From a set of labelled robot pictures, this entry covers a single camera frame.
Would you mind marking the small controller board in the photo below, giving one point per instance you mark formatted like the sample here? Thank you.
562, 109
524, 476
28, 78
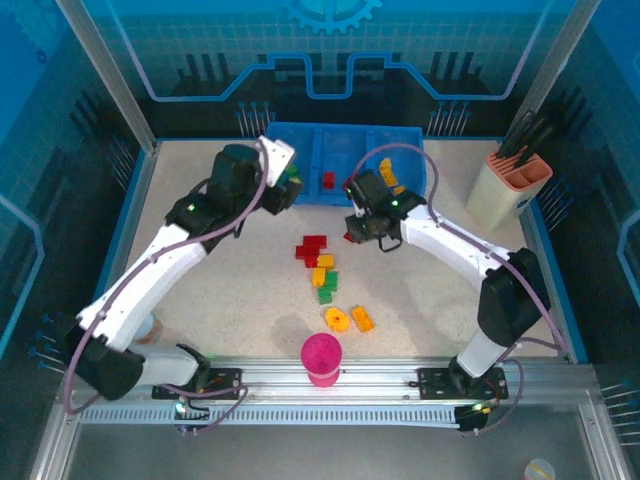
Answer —
472, 415
181, 407

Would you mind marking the cream utensil holder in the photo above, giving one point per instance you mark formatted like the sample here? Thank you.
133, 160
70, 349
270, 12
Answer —
492, 195

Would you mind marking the green two-by-three lego brick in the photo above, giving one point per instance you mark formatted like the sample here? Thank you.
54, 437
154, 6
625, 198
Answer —
332, 280

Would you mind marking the small red lego brick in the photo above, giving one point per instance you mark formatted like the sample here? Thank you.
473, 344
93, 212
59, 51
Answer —
311, 261

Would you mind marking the pale round container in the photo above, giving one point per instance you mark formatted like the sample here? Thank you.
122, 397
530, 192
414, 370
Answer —
150, 327

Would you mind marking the aluminium frame post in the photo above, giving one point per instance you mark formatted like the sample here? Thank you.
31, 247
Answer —
107, 75
547, 75

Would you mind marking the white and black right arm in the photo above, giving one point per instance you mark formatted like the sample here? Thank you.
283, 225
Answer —
445, 247

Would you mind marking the round yellow lego piece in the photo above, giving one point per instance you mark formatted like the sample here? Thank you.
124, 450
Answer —
334, 322

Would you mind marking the yellow lego brick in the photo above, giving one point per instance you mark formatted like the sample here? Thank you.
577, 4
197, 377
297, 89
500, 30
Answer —
399, 190
387, 170
318, 276
325, 260
363, 320

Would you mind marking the aluminium frame rail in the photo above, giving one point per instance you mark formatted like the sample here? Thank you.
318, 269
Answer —
380, 370

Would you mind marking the magenta textured cup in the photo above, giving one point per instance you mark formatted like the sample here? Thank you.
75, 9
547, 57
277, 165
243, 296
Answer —
322, 352

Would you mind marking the red sloped lego brick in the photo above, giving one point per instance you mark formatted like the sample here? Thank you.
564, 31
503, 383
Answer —
328, 181

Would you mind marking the pale round disc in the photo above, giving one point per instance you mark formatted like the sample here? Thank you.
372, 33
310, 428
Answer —
540, 471

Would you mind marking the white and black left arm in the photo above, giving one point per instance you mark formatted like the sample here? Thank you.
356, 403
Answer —
150, 290

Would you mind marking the red two-by-four lego brick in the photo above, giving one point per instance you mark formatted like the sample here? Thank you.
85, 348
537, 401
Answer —
306, 251
315, 240

